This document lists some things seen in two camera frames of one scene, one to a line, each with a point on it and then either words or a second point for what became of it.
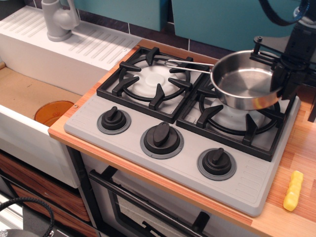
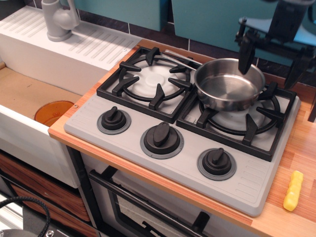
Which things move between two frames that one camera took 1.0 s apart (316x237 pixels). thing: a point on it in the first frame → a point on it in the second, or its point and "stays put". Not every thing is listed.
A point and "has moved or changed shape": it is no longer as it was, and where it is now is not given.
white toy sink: [41, 80] stays put
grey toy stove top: [236, 177] stays put
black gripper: [274, 49] → [249, 38]
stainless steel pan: [244, 79] has moved or changed shape
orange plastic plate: [49, 113] stays put
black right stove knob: [217, 164] stays put
